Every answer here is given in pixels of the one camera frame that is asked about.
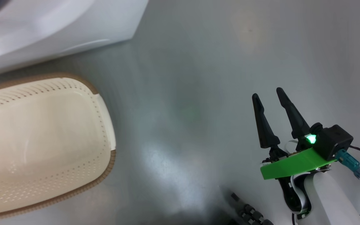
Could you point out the cream perforated laundry basket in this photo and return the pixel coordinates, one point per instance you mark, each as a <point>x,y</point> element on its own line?
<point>42,140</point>

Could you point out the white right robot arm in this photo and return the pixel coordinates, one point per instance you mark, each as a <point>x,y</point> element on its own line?
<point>333,200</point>

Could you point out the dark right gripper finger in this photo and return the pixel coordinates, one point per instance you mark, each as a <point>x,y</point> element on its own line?
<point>264,128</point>
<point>294,118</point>

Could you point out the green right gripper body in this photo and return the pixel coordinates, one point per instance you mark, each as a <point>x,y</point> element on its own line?
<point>292,164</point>

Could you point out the black ribbed robot part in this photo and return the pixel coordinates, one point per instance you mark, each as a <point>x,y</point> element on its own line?
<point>248,212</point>

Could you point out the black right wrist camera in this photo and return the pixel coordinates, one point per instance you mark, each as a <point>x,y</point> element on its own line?
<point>334,140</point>

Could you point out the white front-load washing machine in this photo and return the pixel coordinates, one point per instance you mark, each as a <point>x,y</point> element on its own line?
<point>58,28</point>

